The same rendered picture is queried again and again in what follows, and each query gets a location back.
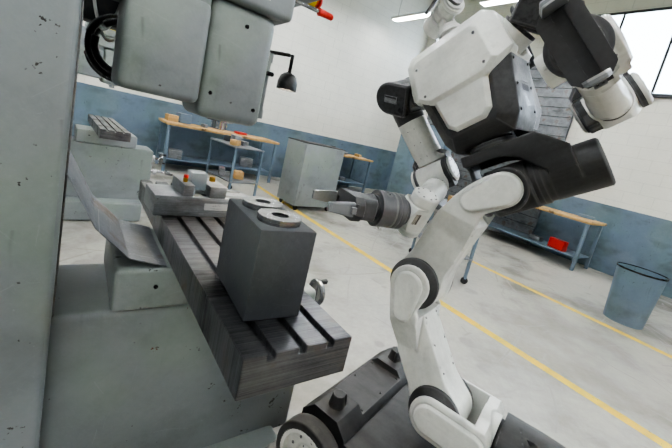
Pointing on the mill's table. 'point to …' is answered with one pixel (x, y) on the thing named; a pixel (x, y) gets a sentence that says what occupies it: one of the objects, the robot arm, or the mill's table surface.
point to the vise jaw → (215, 190)
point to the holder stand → (264, 258)
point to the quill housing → (233, 64)
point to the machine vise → (185, 200)
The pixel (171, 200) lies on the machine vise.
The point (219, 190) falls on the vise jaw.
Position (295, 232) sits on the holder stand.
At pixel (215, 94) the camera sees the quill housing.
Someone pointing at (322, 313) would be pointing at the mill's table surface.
